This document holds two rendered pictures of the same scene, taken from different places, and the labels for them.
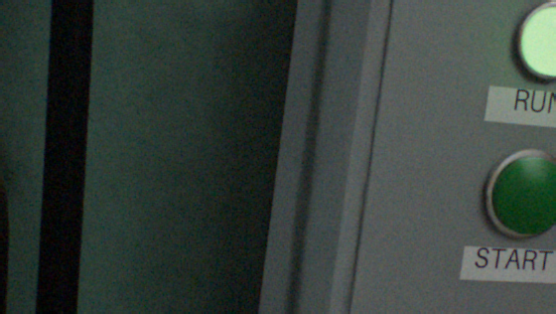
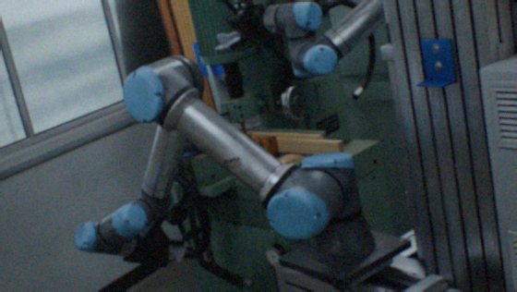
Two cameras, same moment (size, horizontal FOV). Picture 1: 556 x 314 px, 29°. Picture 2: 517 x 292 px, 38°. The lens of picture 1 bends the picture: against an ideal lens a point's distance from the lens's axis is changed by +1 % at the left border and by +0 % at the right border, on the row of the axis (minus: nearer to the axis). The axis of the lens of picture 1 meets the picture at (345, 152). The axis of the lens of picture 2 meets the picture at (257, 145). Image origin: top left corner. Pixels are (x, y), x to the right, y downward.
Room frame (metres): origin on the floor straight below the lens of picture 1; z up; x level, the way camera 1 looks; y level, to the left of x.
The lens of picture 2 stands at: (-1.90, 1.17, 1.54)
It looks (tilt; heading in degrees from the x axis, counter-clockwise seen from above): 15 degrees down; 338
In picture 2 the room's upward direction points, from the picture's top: 12 degrees counter-clockwise
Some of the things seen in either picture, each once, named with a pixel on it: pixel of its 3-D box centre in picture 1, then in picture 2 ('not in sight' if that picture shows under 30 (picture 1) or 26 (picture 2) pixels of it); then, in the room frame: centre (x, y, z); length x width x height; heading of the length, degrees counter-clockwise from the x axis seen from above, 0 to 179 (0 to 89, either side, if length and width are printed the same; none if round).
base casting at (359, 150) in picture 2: not in sight; (281, 176); (0.36, 0.20, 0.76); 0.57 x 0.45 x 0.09; 111
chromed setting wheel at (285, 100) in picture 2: not in sight; (295, 102); (0.25, 0.15, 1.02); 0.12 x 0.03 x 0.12; 111
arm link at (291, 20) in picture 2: not in sight; (298, 18); (-0.11, 0.27, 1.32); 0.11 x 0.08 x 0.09; 21
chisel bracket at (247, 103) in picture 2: not in sight; (245, 109); (0.33, 0.29, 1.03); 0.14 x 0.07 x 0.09; 111
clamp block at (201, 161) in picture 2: not in sight; (204, 164); (0.25, 0.49, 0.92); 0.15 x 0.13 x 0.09; 21
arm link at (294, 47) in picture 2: not in sight; (306, 55); (-0.13, 0.27, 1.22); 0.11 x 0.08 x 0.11; 166
